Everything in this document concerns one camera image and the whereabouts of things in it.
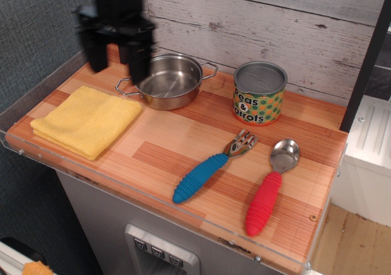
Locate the blue handled fork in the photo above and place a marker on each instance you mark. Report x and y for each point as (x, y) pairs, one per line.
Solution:
(195, 179)

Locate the dark left upright post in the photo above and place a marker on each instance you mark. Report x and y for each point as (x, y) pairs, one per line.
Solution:
(123, 54)

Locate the dark right upright post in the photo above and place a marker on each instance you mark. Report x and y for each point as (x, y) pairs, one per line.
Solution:
(370, 58)

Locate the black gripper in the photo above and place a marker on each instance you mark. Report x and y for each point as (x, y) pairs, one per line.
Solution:
(120, 22)

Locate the folded yellow cloth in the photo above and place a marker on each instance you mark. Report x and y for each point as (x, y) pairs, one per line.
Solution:
(87, 122)

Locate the peas and carrots toy can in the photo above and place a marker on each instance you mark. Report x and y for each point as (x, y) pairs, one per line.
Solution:
(259, 89)

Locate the dark upright post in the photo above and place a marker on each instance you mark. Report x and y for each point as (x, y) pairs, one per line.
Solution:
(370, 58)
(123, 54)

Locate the orange object bottom left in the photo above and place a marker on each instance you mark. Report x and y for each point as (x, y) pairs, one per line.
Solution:
(36, 268)

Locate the silver dispenser button panel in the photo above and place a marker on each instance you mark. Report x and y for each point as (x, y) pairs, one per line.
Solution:
(151, 254)

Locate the red handled spoon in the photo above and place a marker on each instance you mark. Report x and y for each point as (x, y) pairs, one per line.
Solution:
(284, 156)

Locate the grey toy fridge cabinet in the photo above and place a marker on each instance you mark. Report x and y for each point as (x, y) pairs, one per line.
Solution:
(104, 213)

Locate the small steel pot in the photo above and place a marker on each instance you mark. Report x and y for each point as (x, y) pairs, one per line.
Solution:
(173, 83)

